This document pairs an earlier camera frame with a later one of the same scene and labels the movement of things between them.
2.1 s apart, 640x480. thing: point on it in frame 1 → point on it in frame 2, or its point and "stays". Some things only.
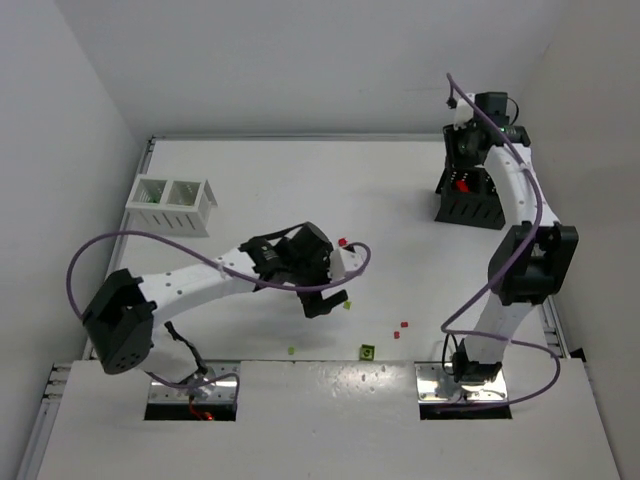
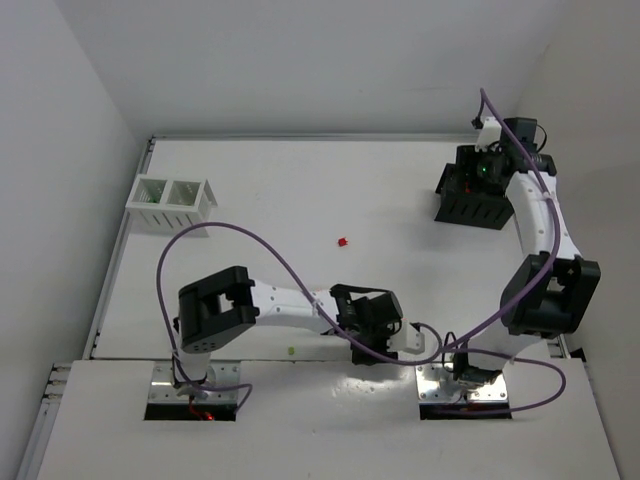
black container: (469, 195) stays
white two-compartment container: (171, 205) stays
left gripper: (317, 303) → (368, 351)
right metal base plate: (436, 383) stays
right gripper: (467, 167) → (473, 201)
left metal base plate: (217, 385) stays
